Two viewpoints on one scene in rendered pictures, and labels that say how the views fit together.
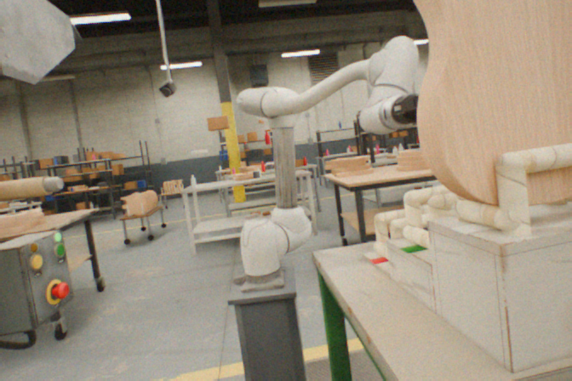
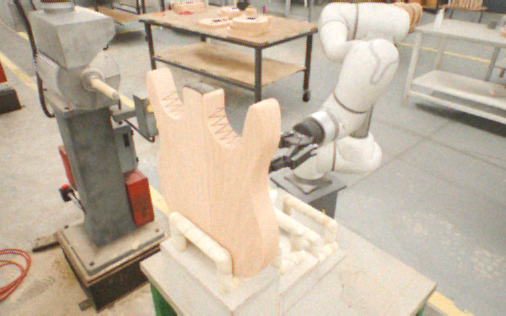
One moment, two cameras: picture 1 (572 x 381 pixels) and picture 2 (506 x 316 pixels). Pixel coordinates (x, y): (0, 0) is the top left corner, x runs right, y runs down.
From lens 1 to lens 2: 108 cm
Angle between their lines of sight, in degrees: 58
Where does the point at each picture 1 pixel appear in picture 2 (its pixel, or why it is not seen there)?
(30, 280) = (146, 116)
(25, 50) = (80, 56)
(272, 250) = (310, 163)
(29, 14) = (82, 36)
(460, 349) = not seen: hidden behind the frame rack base
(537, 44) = (199, 171)
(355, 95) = not seen: outside the picture
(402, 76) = (344, 94)
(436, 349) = not seen: hidden behind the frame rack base
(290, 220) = (344, 147)
